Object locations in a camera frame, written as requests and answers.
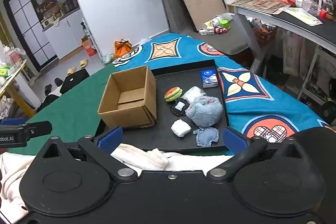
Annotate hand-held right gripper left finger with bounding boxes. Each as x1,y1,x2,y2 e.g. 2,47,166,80
35,126,138,178

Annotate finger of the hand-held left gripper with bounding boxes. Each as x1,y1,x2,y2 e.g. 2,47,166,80
0,118,53,139

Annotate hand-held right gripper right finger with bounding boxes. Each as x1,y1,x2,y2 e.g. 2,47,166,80
207,127,308,178

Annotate brown cardboard box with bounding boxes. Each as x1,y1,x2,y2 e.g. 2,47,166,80
98,65,157,129

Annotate grey-blue fluffy plush toy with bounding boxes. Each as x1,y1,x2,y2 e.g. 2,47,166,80
185,96,223,127

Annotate white soft packet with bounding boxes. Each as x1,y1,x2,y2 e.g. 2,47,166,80
171,120,192,137

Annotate clear bag of white filling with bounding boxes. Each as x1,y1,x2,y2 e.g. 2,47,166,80
182,86,208,104

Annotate black stitched fabric pouch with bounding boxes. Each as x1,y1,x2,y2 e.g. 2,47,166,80
170,98,190,117

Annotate blue tissue pack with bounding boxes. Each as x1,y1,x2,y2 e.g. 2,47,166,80
201,69,218,88

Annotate burger plush toy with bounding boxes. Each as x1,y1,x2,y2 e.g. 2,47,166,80
164,87,182,102

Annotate black tray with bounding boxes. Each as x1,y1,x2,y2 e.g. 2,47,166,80
93,59,231,153

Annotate black and white garment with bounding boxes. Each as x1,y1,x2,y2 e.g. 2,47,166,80
37,88,62,112

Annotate green cloth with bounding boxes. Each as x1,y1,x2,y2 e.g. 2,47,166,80
5,63,124,156

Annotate white cloth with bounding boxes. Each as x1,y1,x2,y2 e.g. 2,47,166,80
0,144,234,217

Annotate yellow table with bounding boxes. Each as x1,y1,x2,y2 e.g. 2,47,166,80
0,60,36,117

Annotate black stool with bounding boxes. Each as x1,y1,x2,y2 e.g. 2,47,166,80
60,69,90,95

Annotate orange bag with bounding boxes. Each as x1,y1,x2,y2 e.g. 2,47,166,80
113,39,133,58

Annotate red carton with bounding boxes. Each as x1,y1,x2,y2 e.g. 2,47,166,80
81,36,97,57

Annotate white kitchen cabinet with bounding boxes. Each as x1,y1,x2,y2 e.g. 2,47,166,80
22,0,91,60

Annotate grey bench cushion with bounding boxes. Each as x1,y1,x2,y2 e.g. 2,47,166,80
181,13,250,56

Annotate black framed glass door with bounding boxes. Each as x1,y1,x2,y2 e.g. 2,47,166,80
3,0,59,72

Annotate white tote bag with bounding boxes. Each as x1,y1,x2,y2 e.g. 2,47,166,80
282,31,303,77

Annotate red storage basket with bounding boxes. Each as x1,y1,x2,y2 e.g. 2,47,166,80
253,25,278,47

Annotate white power adapter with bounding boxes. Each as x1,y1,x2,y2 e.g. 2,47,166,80
199,26,216,36

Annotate white desk with black top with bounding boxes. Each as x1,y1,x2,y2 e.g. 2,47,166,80
226,0,336,109

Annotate brown printed board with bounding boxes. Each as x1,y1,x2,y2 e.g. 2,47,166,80
227,0,291,14

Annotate green and white packet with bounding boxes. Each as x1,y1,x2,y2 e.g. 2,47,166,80
282,7,323,26

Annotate clear bottle with red label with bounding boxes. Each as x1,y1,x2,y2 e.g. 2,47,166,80
282,0,327,19

